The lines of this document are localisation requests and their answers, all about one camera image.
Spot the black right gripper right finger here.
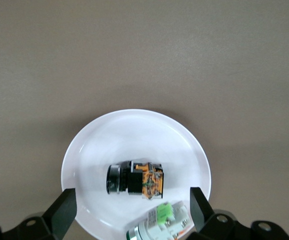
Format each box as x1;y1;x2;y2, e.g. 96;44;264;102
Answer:
186;186;239;240

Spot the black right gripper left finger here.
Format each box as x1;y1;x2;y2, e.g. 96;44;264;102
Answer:
16;187;79;240

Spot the orange and black push-button switch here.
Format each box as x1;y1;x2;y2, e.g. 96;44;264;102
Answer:
106;160;165;201

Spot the pale pink round plate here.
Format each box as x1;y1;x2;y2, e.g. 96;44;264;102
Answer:
60;108;212;240

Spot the brown table cover sheet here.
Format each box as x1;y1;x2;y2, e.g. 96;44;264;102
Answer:
0;0;289;240

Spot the green and silver push-button switch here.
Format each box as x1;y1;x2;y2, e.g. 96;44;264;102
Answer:
125;201;194;240

